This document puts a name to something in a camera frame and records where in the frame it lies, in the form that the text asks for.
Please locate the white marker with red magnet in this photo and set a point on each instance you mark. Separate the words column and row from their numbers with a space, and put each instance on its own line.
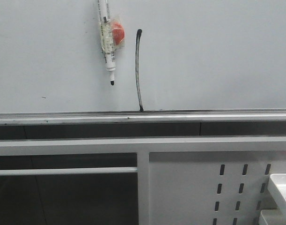
column 112, row 37

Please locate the white whiteboard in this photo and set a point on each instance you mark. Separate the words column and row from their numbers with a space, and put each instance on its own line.
column 193, row 55

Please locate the white metal whiteboard stand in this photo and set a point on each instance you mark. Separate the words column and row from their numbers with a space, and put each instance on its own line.
column 138, row 181

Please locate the white plastic marker tray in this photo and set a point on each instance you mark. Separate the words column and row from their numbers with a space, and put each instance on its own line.
column 277, row 189

